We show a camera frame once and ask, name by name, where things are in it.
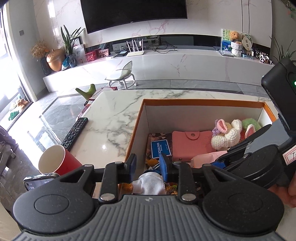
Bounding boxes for red paper cup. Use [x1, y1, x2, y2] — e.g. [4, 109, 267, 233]
[38, 145, 82, 176]

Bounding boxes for pink leather card wallet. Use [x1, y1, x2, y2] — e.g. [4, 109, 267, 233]
[172, 131, 215, 162]

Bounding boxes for white marble tv cabinet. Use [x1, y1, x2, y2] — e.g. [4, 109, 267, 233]
[43, 49, 273, 92]

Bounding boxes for white wifi router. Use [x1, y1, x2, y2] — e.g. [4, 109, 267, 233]
[126, 40, 144, 57]

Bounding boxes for black remote control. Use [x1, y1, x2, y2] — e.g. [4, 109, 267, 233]
[61, 117, 88, 151]

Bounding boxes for potted green floor plant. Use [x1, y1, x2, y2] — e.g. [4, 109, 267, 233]
[269, 37, 295, 65]

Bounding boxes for green bird figurine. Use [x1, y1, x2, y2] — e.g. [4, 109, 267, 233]
[75, 84, 96, 101]

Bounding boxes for round paper fan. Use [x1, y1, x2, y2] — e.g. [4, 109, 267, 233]
[241, 32, 253, 56]

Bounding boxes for potted plant on cabinet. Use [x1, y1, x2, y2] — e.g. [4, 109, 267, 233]
[60, 26, 84, 68]

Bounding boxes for teddy bear in pot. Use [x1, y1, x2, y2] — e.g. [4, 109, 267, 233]
[229, 31, 243, 57]

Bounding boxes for orange cardboard box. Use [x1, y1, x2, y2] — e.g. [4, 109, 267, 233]
[126, 99, 278, 179]

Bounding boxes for black white cow figurines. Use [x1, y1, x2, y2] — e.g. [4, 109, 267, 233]
[255, 50, 273, 65]

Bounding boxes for copper acorn vase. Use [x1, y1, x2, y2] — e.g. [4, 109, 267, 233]
[46, 49, 66, 72]

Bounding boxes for small white swivel stool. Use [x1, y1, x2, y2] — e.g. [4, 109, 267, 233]
[105, 61, 138, 90]

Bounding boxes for blue landscape painting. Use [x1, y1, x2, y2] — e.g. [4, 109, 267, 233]
[220, 29, 232, 52]

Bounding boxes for person right hand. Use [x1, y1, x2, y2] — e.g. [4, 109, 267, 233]
[268, 174, 296, 208]

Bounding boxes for dark red card box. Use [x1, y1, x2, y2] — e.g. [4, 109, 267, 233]
[145, 132, 202, 195]

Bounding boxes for white crochet bunny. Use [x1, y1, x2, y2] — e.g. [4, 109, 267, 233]
[211, 119, 256, 151]

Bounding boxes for black wall television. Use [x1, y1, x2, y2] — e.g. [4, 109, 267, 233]
[80, 0, 188, 33]

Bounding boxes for brown dog plush doll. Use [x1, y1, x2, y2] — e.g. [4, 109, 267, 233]
[121, 138, 173, 196]

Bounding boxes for black smartphone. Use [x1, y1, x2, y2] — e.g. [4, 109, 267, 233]
[23, 173, 60, 191]

